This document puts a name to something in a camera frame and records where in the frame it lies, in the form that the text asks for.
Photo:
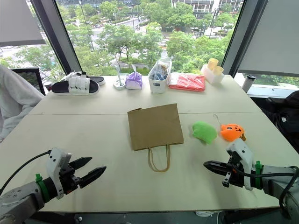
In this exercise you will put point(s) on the white bin with blue items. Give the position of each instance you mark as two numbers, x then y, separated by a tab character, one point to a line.
158	81

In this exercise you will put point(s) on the dark red cup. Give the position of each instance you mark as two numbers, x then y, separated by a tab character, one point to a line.
47	86

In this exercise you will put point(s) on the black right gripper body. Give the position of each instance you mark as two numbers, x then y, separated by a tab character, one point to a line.
237	177

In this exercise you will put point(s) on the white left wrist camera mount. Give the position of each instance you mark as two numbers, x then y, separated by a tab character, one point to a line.
54	161

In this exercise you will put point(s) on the brown paper bag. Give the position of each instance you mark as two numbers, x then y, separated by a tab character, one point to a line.
155	126

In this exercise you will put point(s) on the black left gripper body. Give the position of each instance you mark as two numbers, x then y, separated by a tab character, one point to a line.
70	179

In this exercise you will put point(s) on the light grey garment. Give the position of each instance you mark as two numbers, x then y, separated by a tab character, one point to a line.
16	100

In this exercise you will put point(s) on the black backpack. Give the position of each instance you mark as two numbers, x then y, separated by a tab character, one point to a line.
286	112

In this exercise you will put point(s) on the red folded cloth in plastic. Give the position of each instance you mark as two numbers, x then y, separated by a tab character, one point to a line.
188	82

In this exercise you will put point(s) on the silver black-lidded tumbler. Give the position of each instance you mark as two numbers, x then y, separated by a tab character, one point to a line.
248	82

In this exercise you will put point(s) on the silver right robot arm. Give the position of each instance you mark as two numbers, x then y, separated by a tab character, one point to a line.
278	173

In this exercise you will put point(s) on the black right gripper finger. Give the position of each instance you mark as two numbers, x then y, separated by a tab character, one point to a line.
222	171
216	165

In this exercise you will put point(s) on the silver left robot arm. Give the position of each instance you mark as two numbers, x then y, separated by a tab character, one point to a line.
21	198

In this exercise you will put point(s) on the black white slide sandal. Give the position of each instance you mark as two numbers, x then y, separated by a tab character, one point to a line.
98	80
77	85

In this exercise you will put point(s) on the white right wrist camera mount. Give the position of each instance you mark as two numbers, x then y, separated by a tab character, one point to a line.
243	149

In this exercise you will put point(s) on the dark window frame post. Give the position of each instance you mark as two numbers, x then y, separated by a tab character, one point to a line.
243	32
58	35

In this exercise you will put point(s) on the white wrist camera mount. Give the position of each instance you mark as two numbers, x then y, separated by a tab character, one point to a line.
243	149
54	161

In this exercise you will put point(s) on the purple tissue pack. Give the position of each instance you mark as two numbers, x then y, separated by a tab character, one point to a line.
133	81

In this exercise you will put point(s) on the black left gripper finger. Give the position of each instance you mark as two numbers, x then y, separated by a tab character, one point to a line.
81	161
93	175

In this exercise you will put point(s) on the black mesh chair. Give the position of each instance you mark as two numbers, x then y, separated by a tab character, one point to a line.
30	78

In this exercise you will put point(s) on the white plastic tray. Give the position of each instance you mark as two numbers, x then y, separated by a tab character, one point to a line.
211	75

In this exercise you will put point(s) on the grey roller blind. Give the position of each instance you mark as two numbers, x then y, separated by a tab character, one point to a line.
273	39
18	21

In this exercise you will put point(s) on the white object under table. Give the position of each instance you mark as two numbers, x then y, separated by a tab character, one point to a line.
206	213

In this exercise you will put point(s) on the orange pumpkin plush toy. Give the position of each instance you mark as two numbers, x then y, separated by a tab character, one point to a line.
231	131

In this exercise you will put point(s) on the green plush toy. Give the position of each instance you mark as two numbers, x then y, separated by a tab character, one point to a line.
204	132

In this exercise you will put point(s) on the pale yellow cup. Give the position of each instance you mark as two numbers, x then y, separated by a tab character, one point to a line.
213	63
219	70

